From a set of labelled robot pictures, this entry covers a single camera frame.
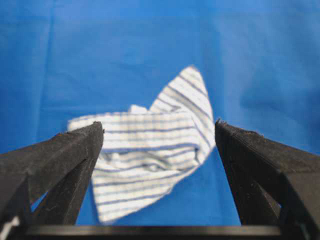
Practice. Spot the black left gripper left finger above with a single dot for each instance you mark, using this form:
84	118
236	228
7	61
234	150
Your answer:
45	183

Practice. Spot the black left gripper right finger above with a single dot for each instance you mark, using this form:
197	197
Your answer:
272	184

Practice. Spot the white blue striped towel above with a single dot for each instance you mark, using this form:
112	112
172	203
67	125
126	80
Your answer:
147	151

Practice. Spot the blue table cloth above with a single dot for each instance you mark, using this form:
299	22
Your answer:
61	59

